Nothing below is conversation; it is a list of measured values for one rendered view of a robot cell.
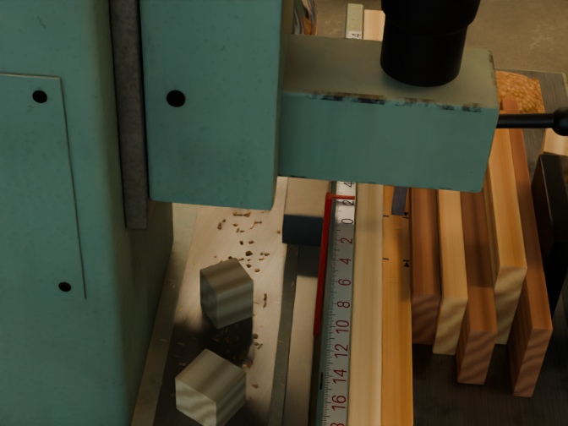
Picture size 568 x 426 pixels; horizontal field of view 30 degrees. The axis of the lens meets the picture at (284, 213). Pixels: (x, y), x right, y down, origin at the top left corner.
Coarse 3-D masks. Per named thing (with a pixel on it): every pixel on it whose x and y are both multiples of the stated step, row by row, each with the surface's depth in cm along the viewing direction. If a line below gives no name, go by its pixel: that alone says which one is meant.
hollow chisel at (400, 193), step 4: (396, 188) 74; (400, 188) 74; (404, 188) 74; (396, 192) 74; (400, 192) 74; (404, 192) 74; (396, 196) 74; (400, 196) 74; (404, 196) 74; (392, 200) 75; (396, 200) 74; (400, 200) 74; (404, 200) 74; (392, 204) 75; (396, 204) 75; (400, 204) 75; (404, 204) 75; (392, 208) 75; (396, 208) 75; (400, 208) 75; (404, 208) 75; (392, 212) 75; (396, 212) 75; (400, 212) 75
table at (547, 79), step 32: (544, 96) 96; (544, 128) 92; (416, 352) 72; (416, 384) 70; (448, 384) 70; (544, 384) 71; (416, 416) 68; (448, 416) 68; (480, 416) 68; (512, 416) 69; (544, 416) 69
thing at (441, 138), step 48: (288, 48) 69; (336, 48) 69; (288, 96) 66; (336, 96) 65; (384, 96) 65; (432, 96) 66; (480, 96) 66; (288, 144) 68; (336, 144) 68; (384, 144) 67; (432, 144) 67; (480, 144) 67
